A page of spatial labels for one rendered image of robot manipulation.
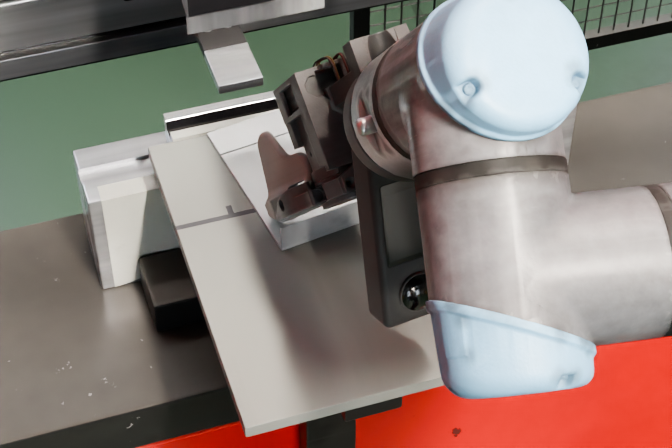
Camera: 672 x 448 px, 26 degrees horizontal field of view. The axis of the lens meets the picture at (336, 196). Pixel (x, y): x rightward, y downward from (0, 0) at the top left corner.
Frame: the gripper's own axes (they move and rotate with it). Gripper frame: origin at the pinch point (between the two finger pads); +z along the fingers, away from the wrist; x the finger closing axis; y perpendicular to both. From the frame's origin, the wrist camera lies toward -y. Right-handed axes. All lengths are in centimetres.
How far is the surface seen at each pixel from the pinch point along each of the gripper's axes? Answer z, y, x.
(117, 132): 157, 30, -19
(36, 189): 152, 24, -2
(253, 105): 9.1, 8.8, -0.3
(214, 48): 12.8, 14.4, 0.0
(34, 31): 29.0, 23.1, 9.9
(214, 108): 9.3, 9.5, 2.5
